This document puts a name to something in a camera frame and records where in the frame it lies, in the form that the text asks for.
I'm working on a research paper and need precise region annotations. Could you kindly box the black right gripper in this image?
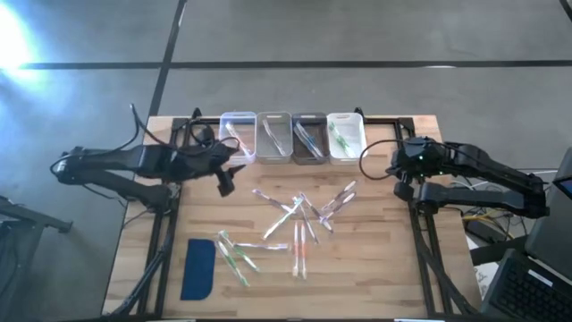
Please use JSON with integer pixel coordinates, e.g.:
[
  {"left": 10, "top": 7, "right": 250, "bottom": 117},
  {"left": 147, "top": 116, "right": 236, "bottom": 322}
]
[{"left": 392, "top": 174, "right": 416, "bottom": 202}]

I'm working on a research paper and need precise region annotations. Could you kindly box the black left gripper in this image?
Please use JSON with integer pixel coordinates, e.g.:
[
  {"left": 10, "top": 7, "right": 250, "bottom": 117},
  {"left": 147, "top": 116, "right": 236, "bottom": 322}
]
[{"left": 185, "top": 140, "right": 248, "bottom": 180}]

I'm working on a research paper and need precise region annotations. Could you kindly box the orange toothbrush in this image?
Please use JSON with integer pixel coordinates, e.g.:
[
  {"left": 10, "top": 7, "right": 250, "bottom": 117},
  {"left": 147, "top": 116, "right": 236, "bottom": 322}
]
[
  {"left": 299, "top": 222, "right": 308, "bottom": 281},
  {"left": 224, "top": 122, "right": 248, "bottom": 153},
  {"left": 226, "top": 123, "right": 252, "bottom": 158},
  {"left": 290, "top": 221, "right": 301, "bottom": 278}
]

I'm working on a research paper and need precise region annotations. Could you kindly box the blue toothbrush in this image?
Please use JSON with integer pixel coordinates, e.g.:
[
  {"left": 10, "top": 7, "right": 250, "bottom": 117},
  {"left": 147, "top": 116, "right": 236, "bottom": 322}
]
[
  {"left": 299, "top": 125, "right": 324, "bottom": 159},
  {"left": 293, "top": 123, "right": 317, "bottom": 156}
]

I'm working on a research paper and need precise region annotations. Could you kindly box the green toothbrush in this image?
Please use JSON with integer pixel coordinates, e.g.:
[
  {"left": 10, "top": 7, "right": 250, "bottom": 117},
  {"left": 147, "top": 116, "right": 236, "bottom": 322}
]
[
  {"left": 214, "top": 240, "right": 250, "bottom": 288},
  {"left": 261, "top": 195, "right": 304, "bottom": 242},
  {"left": 333, "top": 127, "right": 358, "bottom": 158},
  {"left": 328, "top": 123, "right": 350, "bottom": 153},
  {"left": 218, "top": 229, "right": 261, "bottom": 273}
]

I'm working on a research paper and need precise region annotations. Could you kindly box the clear plastic bin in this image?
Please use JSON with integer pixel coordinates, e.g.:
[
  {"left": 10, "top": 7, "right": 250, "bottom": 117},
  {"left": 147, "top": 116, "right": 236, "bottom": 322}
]
[{"left": 217, "top": 110, "right": 259, "bottom": 165}]

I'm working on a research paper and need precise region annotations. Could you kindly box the light grey plastic bin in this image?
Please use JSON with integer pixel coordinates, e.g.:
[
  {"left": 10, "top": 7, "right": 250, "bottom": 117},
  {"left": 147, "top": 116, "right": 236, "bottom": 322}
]
[{"left": 256, "top": 111, "right": 295, "bottom": 165}]

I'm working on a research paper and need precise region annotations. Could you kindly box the dark smoky plastic bin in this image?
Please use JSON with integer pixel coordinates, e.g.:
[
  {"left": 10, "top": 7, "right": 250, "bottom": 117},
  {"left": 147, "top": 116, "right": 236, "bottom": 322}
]
[{"left": 290, "top": 112, "right": 331, "bottom": 165}]

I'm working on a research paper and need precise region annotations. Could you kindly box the white plastic bin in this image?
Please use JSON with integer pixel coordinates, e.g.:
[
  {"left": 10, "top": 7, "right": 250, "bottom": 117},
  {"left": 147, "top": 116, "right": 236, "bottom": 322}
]
[{"left": 325, "top": 111, "right": 369, "bottom": 165}]

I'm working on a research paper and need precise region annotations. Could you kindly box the white paper sheet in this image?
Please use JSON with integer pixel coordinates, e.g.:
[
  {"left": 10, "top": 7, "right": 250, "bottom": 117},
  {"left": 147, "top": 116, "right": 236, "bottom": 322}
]
[{"left": 472, "top": 261, "right": 502, "bottom": 301}]

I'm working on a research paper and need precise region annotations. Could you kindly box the black open laptop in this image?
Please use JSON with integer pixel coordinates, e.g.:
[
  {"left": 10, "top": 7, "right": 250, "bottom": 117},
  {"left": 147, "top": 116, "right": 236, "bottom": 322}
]
[{"left": 481, "top": 147, "right": 572, "bottom": 322}]

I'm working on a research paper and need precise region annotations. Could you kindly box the monitor with blue screen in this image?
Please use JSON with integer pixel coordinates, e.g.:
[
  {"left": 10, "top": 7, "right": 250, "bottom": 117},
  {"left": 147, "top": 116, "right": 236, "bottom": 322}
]
[{"left": 551, "top": 175, "right": 572, "bottom": 201}]

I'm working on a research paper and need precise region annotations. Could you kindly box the black floor stand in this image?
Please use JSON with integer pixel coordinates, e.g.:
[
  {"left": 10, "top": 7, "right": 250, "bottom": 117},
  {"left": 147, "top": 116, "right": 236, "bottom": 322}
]
[{"left": 0, "top": 195, "right": 73, "bottom": 322}]

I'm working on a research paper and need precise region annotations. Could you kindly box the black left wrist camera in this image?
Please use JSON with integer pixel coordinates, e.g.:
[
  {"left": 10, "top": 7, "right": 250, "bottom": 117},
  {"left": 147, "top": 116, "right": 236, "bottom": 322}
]
[{"left": 215, "top": 169, "right": 237, "bottom": 199}]

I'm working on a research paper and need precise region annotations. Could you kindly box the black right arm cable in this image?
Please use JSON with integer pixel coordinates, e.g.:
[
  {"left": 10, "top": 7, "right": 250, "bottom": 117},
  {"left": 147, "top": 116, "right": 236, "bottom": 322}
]
[{"left": 359, "top": 139, "right": 403, "bottom": 181}]

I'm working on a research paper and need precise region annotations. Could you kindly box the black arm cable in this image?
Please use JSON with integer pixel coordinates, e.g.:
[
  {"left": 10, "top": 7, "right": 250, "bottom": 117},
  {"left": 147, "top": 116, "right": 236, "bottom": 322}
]
[
  {"left": 359, "top": 139, "right": 403, "bottom": 181},
  {"left": 129, "top": 103, "right": 229, "bottom": 156}
]

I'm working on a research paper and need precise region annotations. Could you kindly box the yellow cable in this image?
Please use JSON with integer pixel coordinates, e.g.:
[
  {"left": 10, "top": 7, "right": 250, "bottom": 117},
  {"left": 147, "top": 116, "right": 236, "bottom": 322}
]
[{"left": 462, "top": 213, "right": 515, "bottom": 225}]

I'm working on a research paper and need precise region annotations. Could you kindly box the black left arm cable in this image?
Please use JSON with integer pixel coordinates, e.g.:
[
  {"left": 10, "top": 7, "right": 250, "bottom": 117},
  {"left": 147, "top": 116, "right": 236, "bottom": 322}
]
[{"left": 129, "top": 103, "right": 229, "bottom": 156}]

